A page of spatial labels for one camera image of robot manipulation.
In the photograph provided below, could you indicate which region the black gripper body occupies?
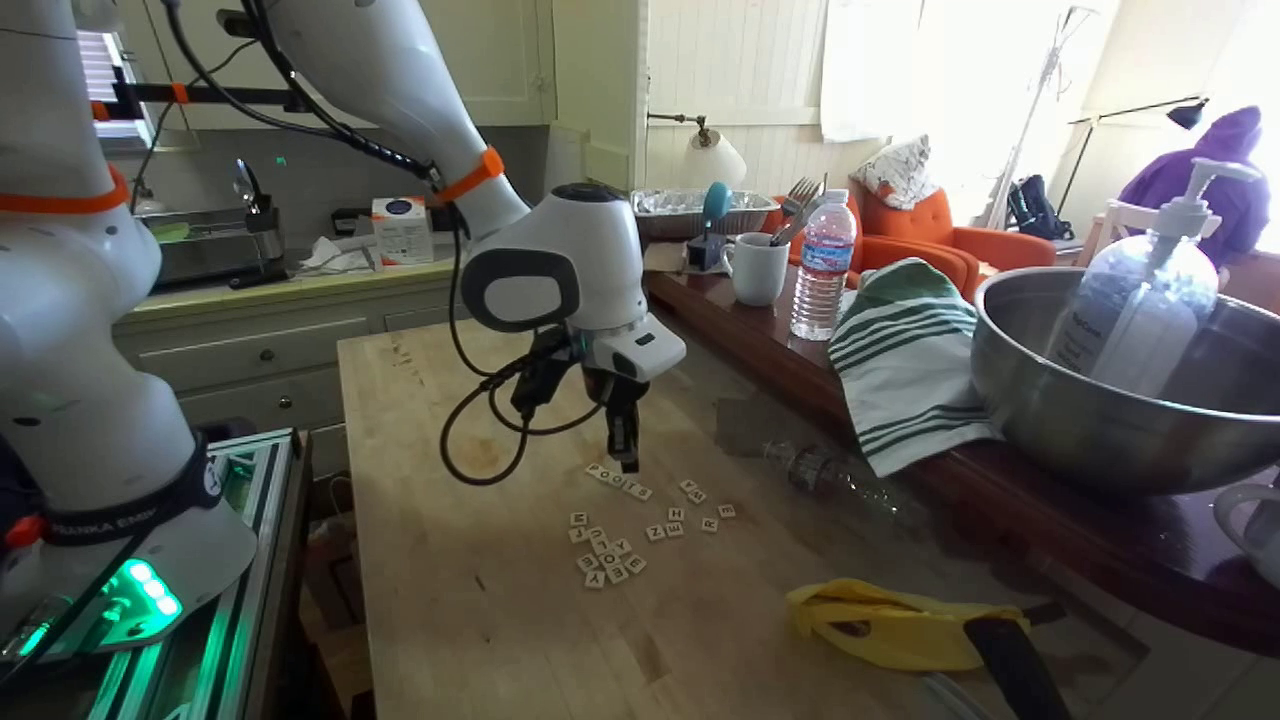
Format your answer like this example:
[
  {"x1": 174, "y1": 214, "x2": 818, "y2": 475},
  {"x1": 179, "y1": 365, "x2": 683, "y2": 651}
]
[{"x1": 585, "y1": 368, "x2": 650, "y2": 415}]

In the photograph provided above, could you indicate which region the teal paddle on black base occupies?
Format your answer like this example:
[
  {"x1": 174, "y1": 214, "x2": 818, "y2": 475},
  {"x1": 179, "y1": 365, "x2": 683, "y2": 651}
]
[{"x1": 683, "y1": 178, "x2": 736, "y2": 274}]

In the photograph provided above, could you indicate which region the white ceramic mug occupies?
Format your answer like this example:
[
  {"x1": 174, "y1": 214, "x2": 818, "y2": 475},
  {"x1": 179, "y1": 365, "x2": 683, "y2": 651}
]
[{"x1": 722, "y1": 228, "x2": 791, "y2": 313}]

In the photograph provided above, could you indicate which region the clear plastic object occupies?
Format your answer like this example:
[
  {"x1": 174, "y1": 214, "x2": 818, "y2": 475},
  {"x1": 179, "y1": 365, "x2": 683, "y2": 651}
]
[{"x1": 783, "y1": 442, "x2": 910, "y2": 517}]

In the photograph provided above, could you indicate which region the clear plastic water bottle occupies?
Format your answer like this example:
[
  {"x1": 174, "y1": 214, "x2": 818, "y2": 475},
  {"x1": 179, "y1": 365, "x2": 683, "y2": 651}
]
[{"x1": 789, "y1": 182, "x2": 859, "y2": 343}]

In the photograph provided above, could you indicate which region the white shade desk lamp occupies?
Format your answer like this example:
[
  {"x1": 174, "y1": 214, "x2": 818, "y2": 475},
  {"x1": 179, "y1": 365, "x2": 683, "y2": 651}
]
[{"x1": 648, "y1": 107, "x2": 751, "y2": 194}]

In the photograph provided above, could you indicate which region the white tape roll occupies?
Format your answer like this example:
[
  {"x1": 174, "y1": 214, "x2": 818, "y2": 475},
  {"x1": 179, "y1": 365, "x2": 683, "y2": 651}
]
[{"x1": 366, "y1": 191, "x2": 436, "y2": 266}]

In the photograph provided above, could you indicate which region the green striped white towel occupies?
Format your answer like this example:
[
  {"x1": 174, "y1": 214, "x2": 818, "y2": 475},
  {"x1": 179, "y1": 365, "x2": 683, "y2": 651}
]
[{"x1": 825, "y1": 254, "x2": 1009, "y2": 478}]

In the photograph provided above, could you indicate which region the white papers pile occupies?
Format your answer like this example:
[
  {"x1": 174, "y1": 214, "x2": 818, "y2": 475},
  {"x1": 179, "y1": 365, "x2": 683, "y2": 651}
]
[{"x1": 297, "y1": 231, "x2": 385, "y2": 274}]

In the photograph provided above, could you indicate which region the white slatted shutter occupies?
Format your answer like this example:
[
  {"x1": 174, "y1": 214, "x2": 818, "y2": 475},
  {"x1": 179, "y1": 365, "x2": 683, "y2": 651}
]
[{"x1": 638, "y1": 0, "x2": 831, "y2": 130}]

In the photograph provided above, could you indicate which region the white patterned cushion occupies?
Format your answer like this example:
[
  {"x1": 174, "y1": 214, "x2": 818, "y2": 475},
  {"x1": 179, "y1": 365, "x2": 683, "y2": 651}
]
[{"x1": 853, "y1": 130, "x2": 936, "y2": 212}]

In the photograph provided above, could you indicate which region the orange cushion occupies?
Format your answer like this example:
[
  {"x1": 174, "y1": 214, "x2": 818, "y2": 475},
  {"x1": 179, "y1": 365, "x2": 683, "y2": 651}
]
[{"x1": 754, "y1": 182, "x2": 1061, "y2": 303}]

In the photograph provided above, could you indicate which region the white drawer cabinet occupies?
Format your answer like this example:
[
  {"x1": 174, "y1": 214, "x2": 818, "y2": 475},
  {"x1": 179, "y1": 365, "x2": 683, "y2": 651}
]
[{"x1": 114, "y1": 254, "x2": 464, "y2": 442}]

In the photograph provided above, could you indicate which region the black tool on cabinet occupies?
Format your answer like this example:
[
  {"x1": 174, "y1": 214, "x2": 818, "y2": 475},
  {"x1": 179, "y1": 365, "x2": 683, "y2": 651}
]
[{"x1": 214, "y1": 156, "x2": 292, "y2": 293}]

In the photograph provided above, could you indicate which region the large steel mixing bowl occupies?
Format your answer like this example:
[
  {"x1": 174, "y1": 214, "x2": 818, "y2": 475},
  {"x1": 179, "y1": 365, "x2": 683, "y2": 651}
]
[{"x1": 969, "y1": 264, "x2": 1280, "y2": 498}]

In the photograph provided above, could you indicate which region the dark brown wooden counter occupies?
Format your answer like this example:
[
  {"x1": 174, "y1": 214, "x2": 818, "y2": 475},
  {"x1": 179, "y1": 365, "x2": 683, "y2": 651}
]
[{"x1": 635, "y1": 205, "x2": 1280, "y2": 660}]

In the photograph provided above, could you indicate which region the black bag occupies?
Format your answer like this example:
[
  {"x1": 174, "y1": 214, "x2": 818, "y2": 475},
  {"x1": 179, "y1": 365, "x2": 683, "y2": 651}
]
[{"x1": 1002, "y1": 170, "x2": 1077, "y2": 245}]

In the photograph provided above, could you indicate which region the clear pump soap bottle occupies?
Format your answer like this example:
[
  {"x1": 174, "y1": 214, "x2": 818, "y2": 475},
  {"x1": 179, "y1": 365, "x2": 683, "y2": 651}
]
[{"x1": 1045, "y1": 156, "x2": 1265, "y2": 401}]

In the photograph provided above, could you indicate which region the dark metal rod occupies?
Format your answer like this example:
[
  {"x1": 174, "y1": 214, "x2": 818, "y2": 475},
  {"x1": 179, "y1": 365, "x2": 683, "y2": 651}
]
[{"x1": 85, "y1": 78, "x2": 292, "y2": 113}]

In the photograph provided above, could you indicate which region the white window blind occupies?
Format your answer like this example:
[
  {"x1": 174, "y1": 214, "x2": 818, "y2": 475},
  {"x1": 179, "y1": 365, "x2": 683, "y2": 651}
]
[{"x1": 72, "y1": 23, "x2": 155, "y2": 151}]

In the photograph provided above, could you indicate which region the purple plush toy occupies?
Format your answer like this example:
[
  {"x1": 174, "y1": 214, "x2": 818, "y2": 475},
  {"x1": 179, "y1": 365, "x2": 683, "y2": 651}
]
[{"x1": 1114, "y1": 103, "x2": 1273, "y2": 271}]

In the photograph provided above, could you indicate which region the black floor lamp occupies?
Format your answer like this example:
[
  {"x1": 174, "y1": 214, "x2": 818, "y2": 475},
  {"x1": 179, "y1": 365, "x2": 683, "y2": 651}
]
[{"x1": 1050, "y1": 91, "x2": 1212, "y2": 223}]

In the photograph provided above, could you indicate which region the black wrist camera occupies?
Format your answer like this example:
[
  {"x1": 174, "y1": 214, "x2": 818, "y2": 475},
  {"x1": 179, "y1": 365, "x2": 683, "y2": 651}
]
[{"x1": 506, "y1": 325, "x2": 580, "y2": 421}]

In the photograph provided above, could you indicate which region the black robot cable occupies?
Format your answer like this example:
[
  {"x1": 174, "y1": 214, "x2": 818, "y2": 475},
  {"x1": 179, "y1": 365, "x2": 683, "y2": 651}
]
[{"x1": 155, "y1": 0, "x2": 613, "y2": 493}]

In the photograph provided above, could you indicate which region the orange forearm strap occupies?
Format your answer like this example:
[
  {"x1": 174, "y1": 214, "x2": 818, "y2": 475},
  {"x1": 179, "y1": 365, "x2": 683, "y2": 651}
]
[{"x1": 429, "y1": 142, "x2": 512, "y2": 206}]

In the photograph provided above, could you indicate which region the aluminium frame stand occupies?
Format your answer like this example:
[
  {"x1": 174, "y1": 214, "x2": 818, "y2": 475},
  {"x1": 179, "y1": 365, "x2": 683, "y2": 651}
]
[{"x1": 0, "y1": 422, "x2": 315, "y2": 720}]

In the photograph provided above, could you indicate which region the black handle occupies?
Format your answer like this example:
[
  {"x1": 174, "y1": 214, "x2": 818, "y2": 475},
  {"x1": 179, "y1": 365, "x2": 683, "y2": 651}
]
[{"x1": 960, "y1": 610, "x2": 1077, "y2": 720}]

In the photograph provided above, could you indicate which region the grey robot base mount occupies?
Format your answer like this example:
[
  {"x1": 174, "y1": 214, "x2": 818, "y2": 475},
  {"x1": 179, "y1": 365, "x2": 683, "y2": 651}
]
[{"x1": 0, "y1": 494, "x2": 263, "y2": 656}]

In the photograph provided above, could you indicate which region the orange wide link strap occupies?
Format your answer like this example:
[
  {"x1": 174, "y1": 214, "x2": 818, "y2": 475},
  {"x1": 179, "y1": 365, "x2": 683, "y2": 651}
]
[{"x1": 0, "y1": 163, "x2": 137, "y2": 219}]

